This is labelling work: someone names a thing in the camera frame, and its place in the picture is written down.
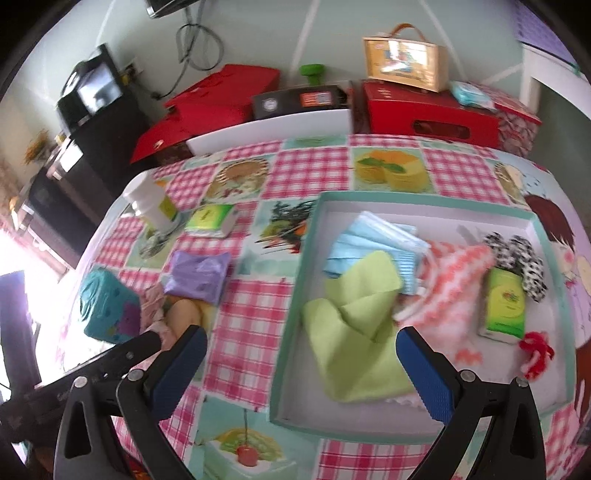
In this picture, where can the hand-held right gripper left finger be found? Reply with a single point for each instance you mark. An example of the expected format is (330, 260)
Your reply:
(180, 364)

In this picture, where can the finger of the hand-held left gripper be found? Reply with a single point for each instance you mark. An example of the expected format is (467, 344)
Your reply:
(134, 348)

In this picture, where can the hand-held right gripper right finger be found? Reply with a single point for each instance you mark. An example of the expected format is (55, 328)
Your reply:
(425, 374)

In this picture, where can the beige soft pouch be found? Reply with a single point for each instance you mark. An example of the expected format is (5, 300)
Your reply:
(182, 314)

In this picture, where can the light green cloth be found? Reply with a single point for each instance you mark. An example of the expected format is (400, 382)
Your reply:
(351, 350)

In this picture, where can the pink white striped towel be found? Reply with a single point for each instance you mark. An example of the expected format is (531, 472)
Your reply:
(443, 295)

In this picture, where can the small green tissue pack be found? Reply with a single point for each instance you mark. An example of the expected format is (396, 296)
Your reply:
(505, 304)

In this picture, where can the teal shallow box tray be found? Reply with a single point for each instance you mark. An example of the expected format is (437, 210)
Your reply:
(298, 404)

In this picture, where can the blue face mask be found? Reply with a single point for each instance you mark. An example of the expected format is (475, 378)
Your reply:
(369, 240)

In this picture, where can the leopard print scrunchie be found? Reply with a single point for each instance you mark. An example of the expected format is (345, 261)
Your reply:
(531, 272)

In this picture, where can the teal tissue pack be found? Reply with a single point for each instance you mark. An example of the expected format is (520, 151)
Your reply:
(106, 304)

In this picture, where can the purple plastic packet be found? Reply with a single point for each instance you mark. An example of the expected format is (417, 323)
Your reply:
(198, 277)

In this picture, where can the white plastic bottle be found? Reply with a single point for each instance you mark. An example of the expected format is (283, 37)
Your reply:
(147, 198)

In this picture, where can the large green tissue pack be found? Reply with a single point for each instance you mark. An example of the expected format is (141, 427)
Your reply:
(210, 217)

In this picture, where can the black cabinet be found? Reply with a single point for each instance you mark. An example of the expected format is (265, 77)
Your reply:
(111, 152)

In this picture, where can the flat red box lid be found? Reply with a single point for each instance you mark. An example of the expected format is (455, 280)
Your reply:
(161, 134)

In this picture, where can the pink checked printed tablecloth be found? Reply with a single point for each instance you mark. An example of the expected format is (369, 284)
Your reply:
(304, 157)

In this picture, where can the white chair back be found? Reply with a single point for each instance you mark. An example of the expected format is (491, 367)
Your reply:
(277, 127)

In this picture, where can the black television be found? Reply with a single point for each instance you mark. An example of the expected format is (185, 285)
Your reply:
(94, 92)

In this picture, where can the red patterned box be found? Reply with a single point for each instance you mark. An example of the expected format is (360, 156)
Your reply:
(517, 124)

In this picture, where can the large red gift box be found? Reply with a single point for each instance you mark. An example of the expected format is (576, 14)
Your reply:
(221, 92)

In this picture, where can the blue wet wipes pack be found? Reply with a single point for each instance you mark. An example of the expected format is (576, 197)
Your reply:
(471, 94)

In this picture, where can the black box with gauge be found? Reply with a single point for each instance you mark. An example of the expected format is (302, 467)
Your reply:
(295, 99)

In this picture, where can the green dumbbell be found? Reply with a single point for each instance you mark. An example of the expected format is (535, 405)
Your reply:
(311, 71)

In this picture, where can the white shelf unit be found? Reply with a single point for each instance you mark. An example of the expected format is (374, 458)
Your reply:
(531, 69)

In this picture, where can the black monitor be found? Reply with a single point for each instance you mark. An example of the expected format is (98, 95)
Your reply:
(171, 7)

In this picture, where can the purple plastic basket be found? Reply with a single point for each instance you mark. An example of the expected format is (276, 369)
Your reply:
(535, 27)

